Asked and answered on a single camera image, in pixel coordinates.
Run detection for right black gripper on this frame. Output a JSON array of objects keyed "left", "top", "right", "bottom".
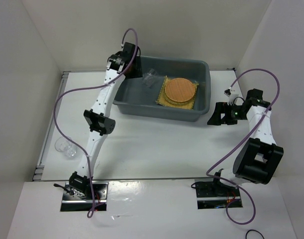
[{"left": 207, "top": 102, "right": 248, "bottom": 125}]

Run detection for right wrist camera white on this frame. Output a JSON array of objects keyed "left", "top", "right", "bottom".
[{"left": 224, "top": 87, "right": 239, "bottom": 105}]

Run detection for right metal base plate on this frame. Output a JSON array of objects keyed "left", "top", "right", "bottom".
[{"left": 190, "top": 178, "right": 243, "bottom": 210}]

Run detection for round orange woven tray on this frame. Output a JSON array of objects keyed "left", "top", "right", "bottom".
[{"left": 164, "top": 78, "right": 196, "bottom": 103}]

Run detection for grey plastic bin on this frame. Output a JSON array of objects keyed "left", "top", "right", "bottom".
[{"left": 113, "top": 56, "right": 211, "bottom": 122}]

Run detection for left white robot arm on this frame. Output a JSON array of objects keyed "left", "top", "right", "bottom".
[{"left": 69, "top": 42, "right": 142, "bottom": 199}]

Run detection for black cable loop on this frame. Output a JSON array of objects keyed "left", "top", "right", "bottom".
[{"left": 246, "top": 229, "right": 265, "bottom": 239}]

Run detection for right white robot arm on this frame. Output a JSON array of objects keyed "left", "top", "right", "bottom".
[{"left": 207, "top": 88, "right": 284, "bottom": 196}]

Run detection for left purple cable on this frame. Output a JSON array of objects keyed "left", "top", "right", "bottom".
[{"left": 53, "top": 28, "right": 139, "bottom": 219}]

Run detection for metal base plate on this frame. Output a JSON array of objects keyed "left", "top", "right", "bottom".
[
  {"left": 60, "top": 181, "right": 108, "bottom": 212},
  {"left": 190, "top": 178, "right": 243, "bottom": 210}
]

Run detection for clear plastic cup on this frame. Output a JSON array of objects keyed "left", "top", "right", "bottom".
[
  {"left": 142, "top": 68, "right": 158, "bottom": 88},
  {"left": 54, "top": 137, "right": 77, "bottom": 158}
]

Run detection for square bamboo mat tray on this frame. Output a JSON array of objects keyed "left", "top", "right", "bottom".
[{"left": 156, "top": 76, "right": 198, "bottom": 110}]

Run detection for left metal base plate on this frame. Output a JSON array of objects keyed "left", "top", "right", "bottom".
[{"left": 60, "top": 181, "right": 108, "bottom": 212}]

